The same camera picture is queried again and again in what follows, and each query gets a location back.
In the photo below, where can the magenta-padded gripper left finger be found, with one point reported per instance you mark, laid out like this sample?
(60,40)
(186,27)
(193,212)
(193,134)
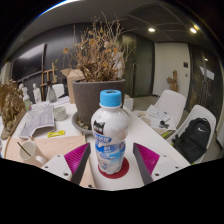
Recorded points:
(76,160)

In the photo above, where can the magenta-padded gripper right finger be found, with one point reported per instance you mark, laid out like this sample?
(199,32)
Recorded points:
(147,160)

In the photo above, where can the white blue-capped drink bottle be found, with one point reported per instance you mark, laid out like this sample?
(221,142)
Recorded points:
(110,133)

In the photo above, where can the flat round red coaster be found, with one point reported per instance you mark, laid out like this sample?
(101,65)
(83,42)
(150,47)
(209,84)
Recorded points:
(125,168)

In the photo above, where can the small yellow packet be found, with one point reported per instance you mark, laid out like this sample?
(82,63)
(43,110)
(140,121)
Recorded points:
(56,133)

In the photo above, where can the stack of papers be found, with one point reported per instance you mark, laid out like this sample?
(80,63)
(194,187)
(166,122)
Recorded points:
(160,116)

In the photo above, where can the black backpack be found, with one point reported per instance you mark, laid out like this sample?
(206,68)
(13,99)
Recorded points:
(191,140)

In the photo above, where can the small white cup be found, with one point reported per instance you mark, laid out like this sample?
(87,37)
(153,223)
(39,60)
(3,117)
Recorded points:
(60,113)

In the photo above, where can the grey printed newspaper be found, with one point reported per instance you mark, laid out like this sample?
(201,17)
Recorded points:
(38,120)

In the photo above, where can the tall white plaster statue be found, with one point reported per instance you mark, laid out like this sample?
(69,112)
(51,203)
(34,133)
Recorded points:
(128,101)

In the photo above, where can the grey pot with dried plant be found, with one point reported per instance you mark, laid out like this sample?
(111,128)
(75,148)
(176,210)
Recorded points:
(90,100)

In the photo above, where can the clear spray bottle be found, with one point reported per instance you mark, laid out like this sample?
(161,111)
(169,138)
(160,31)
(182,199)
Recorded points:
(51,95)

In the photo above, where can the small green-labelled bottle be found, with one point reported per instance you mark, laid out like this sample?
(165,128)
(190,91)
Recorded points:
(27,105)

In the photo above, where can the white plaster standing figure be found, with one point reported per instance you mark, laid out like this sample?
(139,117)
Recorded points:
(36,94)

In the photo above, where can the brown cardboard box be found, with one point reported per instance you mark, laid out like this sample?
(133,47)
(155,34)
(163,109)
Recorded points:
(70,78)

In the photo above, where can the wooden figure sculpture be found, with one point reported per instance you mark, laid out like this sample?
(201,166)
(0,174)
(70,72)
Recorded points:
(172,81)

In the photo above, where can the brown relief sculpture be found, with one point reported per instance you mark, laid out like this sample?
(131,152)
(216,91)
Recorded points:
(11,108)

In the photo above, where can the white plaster bust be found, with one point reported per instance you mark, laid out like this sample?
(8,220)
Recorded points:
(24,90)

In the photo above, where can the wooden easel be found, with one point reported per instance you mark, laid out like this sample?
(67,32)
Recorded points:
(49,75)

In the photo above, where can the round ceiling spotlight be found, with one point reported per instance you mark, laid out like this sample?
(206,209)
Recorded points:
(193,30)
(151,29)

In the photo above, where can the bright ceiling light panel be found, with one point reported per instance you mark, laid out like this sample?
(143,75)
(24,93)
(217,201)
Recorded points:
(58,6)

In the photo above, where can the black wall screen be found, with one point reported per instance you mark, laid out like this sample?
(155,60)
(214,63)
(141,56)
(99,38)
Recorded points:
(30,63)

